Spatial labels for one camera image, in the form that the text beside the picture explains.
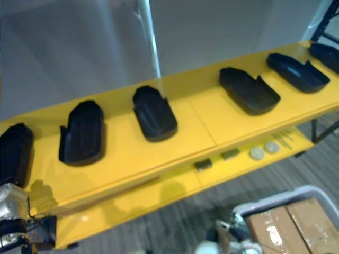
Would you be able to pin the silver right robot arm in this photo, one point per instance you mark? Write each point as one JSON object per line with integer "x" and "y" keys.
{"x": 233, "y": 238}

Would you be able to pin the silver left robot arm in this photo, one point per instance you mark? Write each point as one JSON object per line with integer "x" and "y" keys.
{"x": 13, "y": 203}

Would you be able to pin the yellow shelf board with small parts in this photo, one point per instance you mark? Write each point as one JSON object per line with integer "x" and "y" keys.
{"x": 148, "y": 195}

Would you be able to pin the black perforated shelf upright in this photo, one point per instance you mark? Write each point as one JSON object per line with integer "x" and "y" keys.
{"x": 326, "y": 18}

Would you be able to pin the black plastic housing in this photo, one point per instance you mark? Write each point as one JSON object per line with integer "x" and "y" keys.
{"x": 14, "y": 153}
{"x": 246, "y": 91}
{"x": 82, "y": 137}
{"x": 155, "y": 119}
{"x": 296, "y": 72}
{"x": 324, "y": 54}

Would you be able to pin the small dark block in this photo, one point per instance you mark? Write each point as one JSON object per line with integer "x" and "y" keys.
{"x": 229, "y": 154}
{"x": 203, "y": 165}

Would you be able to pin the round silver disc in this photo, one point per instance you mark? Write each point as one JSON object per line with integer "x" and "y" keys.
{"x": 272, "y": 147}
{"x": 257, "y": 153}

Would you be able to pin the bundle of thin metal pins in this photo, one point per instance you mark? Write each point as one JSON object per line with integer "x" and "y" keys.
{"x": 282, "y": 139}

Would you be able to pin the grey plastic bin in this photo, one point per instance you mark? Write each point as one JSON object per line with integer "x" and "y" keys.
{"x": 288, "y": 197}

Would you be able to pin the brown cardboard box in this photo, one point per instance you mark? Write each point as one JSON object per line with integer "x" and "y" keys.
{"x": 317, "y": 225}
{"x": 275, "y": 232}

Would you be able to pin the black shelf leg frame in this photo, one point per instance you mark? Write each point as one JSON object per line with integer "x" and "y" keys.
{"x": 315, "y": 132}

